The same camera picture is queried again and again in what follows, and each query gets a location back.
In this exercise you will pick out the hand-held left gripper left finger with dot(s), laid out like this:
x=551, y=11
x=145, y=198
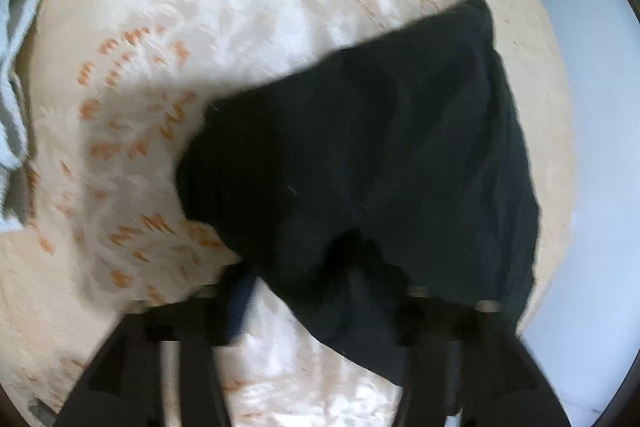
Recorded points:
x=235, y=307

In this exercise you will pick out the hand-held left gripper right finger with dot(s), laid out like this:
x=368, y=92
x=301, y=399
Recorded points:
x=500, y=382

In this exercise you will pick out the black garment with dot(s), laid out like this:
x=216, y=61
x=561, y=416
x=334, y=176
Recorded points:
x=375, y=132

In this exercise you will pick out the light blue garment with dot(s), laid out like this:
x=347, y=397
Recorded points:
x=15, y=117

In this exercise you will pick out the beige floral mattress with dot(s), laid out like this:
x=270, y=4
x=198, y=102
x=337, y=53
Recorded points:
x=225, y=7

